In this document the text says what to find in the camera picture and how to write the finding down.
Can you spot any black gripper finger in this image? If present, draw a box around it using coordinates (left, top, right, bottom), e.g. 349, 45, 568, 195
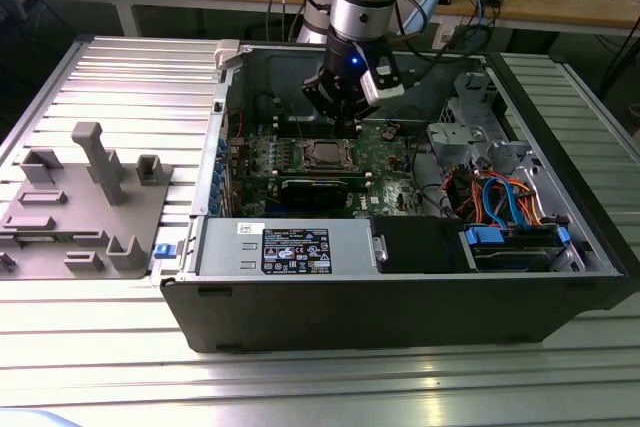
301, 71, 352, 138
349, 88, 374, 140

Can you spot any metal socket cover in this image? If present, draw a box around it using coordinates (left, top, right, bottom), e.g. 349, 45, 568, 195
299, 138, 359, 171

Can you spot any metal wire locking lever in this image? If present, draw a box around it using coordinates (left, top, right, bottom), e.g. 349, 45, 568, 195
302, 132, 354, 146

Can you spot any CPU with silver top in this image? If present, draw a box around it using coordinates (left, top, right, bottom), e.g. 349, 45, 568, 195
313, 143, 345, 163

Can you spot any CPU socket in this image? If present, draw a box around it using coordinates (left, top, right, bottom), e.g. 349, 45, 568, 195
298, 136, 360, 172

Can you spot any green motherboard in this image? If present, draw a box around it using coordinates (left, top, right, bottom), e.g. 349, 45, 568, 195
227, 119, 432, 221

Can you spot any black graphics card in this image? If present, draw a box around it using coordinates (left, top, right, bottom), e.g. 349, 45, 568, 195
277, 177, 350, 212

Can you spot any pale blue teach pendant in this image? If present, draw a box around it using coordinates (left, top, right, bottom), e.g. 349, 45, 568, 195
402, 0, 449, 34

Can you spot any grey plastic case latch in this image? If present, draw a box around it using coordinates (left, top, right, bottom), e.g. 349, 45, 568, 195
213, 39, 245, 71

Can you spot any grey metal drive cage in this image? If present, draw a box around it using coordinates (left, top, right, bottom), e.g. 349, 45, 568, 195
424, 69, 536, 183

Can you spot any black plastic drive box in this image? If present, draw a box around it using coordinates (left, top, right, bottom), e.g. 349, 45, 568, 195
372, 215, 469, 274

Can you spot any grey power supply unit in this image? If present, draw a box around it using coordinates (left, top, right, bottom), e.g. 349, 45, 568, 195
192, 216, 376, 278

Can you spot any black PC case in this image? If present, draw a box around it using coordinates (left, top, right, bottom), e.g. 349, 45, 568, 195
160, 39, 640, 354

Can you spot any hard disk in blue carrier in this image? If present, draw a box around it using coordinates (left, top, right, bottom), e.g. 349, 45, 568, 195
462, 224, 572, 273

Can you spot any grey parts rack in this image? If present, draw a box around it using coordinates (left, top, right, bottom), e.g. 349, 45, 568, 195
0, 121, 175, 282

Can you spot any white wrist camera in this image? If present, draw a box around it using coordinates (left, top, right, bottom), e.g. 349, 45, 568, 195
359, 62, 405, 107

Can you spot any blue wire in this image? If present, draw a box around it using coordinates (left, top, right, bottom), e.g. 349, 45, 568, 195
479, 171, 540, 232

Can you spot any orange wire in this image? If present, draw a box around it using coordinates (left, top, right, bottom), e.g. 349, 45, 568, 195
514, 185, 554, 228

